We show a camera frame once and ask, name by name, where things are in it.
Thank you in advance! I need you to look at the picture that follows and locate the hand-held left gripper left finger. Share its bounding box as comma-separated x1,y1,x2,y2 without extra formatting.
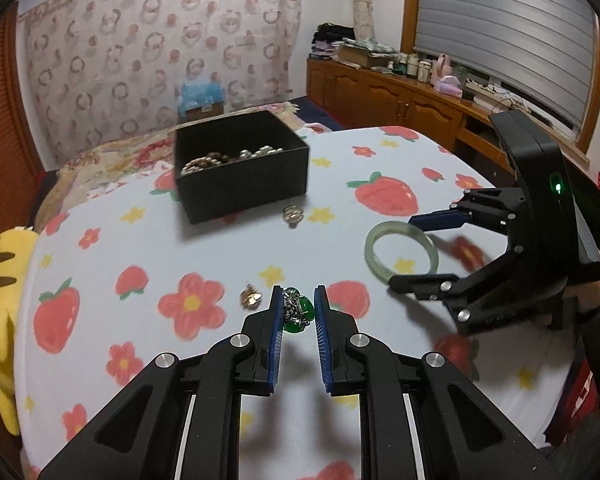
37,287,287,480

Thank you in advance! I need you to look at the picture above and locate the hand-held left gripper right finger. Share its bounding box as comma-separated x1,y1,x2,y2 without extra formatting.
315,285,557,480

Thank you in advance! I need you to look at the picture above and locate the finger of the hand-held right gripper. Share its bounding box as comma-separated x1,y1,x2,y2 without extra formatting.
387,232,551,337
408,187,527,234

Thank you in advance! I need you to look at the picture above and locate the green pendant necklace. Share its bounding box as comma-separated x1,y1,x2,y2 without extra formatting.
280,287,315,335

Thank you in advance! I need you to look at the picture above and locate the pale green jade bangle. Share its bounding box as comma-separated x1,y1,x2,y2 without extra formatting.
364,220,440,287

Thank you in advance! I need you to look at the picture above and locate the black cardboard box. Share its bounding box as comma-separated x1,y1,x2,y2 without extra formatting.
173,110,311,226

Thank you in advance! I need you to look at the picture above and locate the white pearl necklace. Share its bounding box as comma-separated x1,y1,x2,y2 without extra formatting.
237,144,285,162

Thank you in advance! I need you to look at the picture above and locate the purple crystal bracelet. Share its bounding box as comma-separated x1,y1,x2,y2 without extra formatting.
180,151,242,177

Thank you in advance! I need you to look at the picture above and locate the strawberry flower printed cloth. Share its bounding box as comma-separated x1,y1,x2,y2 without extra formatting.
12,125,600,480

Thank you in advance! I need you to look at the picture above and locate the white power strip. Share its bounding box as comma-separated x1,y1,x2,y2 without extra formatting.
461,79,512,105

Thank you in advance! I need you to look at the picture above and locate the pink tissue box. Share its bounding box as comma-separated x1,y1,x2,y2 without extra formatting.
429,53,464,97

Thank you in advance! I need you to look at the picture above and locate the wooden side cabinet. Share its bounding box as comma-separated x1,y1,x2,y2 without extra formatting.
306,52,532,177

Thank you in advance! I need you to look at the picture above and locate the group of cosmetic bottles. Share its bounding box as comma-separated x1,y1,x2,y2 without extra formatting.
391,52,434,82

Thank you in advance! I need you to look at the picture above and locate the flat cardboard box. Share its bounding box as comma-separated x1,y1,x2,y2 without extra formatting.
338,45,387,69

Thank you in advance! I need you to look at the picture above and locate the green patterned cloth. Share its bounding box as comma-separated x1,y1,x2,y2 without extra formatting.
342,37,399,57

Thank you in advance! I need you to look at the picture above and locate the stack of folded clothes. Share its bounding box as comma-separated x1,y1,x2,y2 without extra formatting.
309,22,354,62

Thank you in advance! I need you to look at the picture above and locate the white lace curtain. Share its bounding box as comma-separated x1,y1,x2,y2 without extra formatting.
340,0,382,44

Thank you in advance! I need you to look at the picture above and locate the floral bed sheet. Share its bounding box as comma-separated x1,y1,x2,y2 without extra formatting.
34,102,307,222

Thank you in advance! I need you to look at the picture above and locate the small brown cardboard box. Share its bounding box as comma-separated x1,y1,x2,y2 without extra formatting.
184,102,225,122

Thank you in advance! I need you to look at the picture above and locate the blue plastic bag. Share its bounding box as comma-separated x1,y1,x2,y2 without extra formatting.
177,78,227,112

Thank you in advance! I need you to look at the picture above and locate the yellow plush toy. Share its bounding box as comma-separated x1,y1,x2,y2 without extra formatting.
0,227,39,437

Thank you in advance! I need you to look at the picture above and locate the circle patterned curtain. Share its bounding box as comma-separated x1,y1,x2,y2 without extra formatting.
15,0,307,172

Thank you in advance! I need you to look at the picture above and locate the wooden louvered wardrobe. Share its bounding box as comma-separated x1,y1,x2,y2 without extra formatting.
0,10,47,241

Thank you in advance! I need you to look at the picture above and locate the small gold ring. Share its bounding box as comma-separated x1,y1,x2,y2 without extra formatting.
238,283,262,310

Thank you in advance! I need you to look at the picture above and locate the small silver ring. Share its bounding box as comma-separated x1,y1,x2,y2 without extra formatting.
281,204,305,229

